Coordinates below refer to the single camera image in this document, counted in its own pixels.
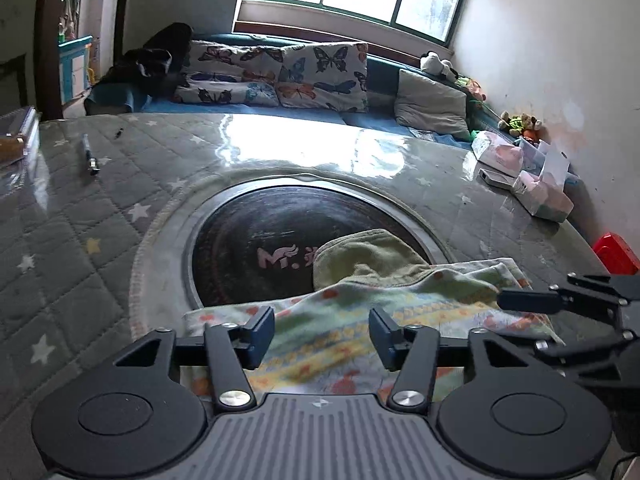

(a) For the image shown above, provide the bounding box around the black pen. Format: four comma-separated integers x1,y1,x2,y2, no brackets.
81,133,100,177

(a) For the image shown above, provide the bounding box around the colourful plush toy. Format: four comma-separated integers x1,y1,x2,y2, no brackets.
456,76,486,102

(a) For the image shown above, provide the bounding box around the square butterfly pillow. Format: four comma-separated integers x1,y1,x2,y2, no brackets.
276,41,369,113

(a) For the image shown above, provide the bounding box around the pink tissue pack far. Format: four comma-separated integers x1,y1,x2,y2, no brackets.
472,131,524,178

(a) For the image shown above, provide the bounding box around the white flat device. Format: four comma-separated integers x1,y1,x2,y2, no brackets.
478,168,515,191

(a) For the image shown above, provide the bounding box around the pink tissue pack near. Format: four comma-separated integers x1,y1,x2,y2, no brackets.
511,170,574,223

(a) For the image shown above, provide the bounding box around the blue sofa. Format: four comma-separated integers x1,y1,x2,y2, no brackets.
85,25,499,148

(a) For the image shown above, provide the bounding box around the pink tissue pack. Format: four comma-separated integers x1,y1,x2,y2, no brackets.
472,131,524,178
511,170,574,223

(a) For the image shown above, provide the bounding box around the brown plush toy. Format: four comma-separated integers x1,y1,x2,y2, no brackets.
498,112,542,144

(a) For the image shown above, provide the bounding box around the grey quilted star table cover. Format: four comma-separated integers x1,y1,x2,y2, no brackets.
1,113,603,479

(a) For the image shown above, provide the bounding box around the red plastic stool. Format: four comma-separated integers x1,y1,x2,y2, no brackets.
592,232,640,275

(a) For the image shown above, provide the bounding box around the long butterfly pillow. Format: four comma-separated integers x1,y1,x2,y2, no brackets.
172,40,283,107

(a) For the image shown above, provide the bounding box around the black white plush toy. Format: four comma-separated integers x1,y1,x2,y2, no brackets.
420,51,458,84

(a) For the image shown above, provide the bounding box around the blue white cabinet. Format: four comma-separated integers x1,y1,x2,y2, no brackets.
58,36,93,105

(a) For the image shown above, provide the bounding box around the round black induction cooktop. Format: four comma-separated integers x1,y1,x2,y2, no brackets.
183,174,454,308

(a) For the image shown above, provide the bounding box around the black clothes pile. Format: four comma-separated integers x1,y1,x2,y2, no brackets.
99,22,193,96

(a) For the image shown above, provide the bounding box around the green patterned children's garment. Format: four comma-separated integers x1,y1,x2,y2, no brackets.
179,227,566,406

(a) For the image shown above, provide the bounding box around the clear plastic storage box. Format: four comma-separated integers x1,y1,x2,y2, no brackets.
518,139,570,186

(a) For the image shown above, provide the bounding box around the grey cushion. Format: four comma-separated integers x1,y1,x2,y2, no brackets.
394,70,471,142

